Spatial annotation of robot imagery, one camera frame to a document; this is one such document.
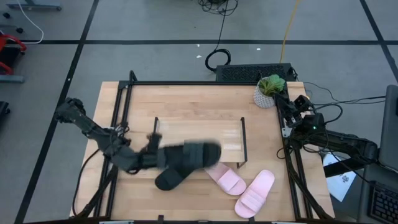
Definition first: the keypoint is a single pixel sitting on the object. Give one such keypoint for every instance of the pink rubber slide sandal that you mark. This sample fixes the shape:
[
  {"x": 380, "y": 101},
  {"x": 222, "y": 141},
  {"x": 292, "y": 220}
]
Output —
[
  {"x": 253, "y": 196},
  {"x": 228, "y": 180}
]

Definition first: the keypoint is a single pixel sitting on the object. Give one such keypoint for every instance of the wooden shelf black metal legs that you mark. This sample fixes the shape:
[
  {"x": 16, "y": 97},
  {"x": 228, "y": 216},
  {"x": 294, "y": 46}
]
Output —
[{"x": 202, "y": 130}]

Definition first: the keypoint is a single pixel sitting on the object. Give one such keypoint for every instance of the black floor equipment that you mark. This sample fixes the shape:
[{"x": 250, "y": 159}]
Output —
[{"x": 3, "y": 110}]

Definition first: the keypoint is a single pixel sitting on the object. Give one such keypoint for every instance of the black caster wheel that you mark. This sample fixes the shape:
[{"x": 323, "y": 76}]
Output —
[
  {"x": 6, "y": 15},
  {"x": 19, "y": 30}
]

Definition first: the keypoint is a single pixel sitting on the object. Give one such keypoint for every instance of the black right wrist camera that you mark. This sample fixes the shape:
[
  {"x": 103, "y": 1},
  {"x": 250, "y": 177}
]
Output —
[{"x": 302, "y": 102}]

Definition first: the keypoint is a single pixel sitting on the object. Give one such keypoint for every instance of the green plant white patterned pot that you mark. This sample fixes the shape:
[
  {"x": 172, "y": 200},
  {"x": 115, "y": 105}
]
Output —
[{"x": 264, "y": 99}]

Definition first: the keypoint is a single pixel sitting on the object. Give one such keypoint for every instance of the white paper sheet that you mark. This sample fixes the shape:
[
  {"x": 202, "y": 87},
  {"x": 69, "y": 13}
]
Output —
[{"x": 340, "y": 183}]

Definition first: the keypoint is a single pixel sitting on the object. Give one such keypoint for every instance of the grey metal table foot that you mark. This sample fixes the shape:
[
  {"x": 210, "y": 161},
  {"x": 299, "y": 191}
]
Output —
[
  {"x": 34, "y": 5},
  {"x": 11, "y": 78}
]

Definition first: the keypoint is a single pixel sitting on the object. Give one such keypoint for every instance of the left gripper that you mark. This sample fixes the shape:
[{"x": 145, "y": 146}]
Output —
[{"x": 146, "y": 160}]

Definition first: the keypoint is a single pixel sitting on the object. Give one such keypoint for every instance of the black desk bar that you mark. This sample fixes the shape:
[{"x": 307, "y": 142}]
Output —
[{"x": 339, "y": 170}]

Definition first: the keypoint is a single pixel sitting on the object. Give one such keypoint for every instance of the red black cart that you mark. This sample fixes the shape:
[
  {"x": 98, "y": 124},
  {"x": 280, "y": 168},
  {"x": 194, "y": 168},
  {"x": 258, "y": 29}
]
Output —
[{"x": 12, "y": 39}]

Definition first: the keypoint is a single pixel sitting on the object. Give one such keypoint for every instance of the black metal table frame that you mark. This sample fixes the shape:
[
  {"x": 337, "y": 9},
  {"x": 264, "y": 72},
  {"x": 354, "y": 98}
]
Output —
[{"x": 186, "y": 83}]

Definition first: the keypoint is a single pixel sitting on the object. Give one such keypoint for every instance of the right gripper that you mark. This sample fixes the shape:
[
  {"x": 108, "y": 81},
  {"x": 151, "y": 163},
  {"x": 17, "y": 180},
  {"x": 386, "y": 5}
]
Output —
[{"x": 298, "y": 116}]

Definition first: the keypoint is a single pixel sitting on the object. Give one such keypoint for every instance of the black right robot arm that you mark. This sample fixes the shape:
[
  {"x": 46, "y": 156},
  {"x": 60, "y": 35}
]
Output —
[{"x": 348, "y": 144}]

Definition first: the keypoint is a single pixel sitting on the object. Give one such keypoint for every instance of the black keyboard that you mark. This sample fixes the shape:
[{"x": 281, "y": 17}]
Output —
[{"x": 385, "y": 205}]

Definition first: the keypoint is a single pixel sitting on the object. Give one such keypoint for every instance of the grey monitor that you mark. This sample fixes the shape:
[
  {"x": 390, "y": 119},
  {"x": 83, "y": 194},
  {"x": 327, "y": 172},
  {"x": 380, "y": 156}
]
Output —
[{"x": 390, "y": 130}]

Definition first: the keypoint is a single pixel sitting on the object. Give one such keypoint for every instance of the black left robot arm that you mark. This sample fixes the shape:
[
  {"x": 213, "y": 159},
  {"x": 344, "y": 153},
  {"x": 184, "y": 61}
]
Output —
[{"x": 93, "y": 127}]

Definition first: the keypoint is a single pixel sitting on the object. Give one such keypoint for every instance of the grey desk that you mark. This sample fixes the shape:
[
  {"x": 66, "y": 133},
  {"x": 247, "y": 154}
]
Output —
[{"x": 365, "y": 199}]

